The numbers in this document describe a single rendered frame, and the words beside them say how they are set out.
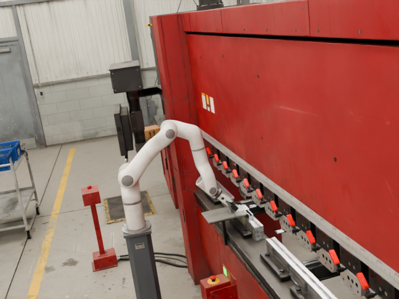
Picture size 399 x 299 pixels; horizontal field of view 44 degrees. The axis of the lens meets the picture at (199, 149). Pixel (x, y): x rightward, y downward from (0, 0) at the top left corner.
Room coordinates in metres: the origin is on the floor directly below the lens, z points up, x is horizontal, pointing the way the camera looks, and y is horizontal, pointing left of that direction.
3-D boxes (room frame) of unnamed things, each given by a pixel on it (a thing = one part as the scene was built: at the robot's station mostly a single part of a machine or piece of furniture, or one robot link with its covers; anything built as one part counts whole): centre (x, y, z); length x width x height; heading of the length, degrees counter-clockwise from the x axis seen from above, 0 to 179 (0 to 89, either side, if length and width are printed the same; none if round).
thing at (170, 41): (4.05, -0.19, 1.15); 0.85 x 0.25 x 2.30; 103
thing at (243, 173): (2.89, -0.29, 1.26); 0.15 x 0.09 x 0.17; 13
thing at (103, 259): (4.44, 1.08, 0.41); 0.25 x 0.20 x 0.83; 103
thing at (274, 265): (2.46, -0.33, 0.89); 0.30 x 0.05 x 0.03; 13
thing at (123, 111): (4.11, 0.61, 1.42); 0.45 x 0.12 x 0.36; 6
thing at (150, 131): (5.46, 0.53, 1.04); 0.30 x 0.26 x 0.12; 8
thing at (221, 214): (3.02, -0.10, 1.00); 0.26 x 0.18 x 0.01; 103
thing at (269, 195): (2.50, -0.38, 1.26); 0.15 x 0.09 x 0.17; 13
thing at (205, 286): (2.53, -0.01, 0.75); 0.20 x 0.16 x 0.18; 17
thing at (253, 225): (3.00, -0.26, 0.92); 0.39 x 0.06 x 0.10; 13
